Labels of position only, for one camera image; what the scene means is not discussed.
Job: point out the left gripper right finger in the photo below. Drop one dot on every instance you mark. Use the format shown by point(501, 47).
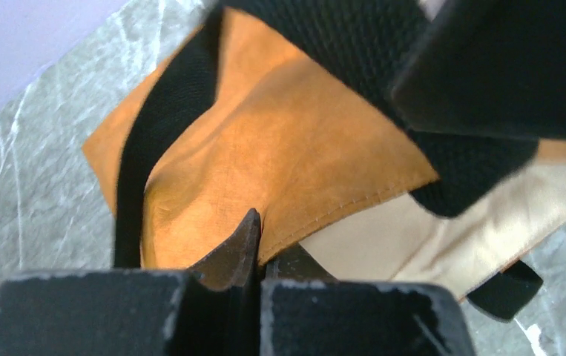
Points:
point(306, 311)

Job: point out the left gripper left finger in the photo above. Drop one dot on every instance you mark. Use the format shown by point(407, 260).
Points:
point(207, 309)

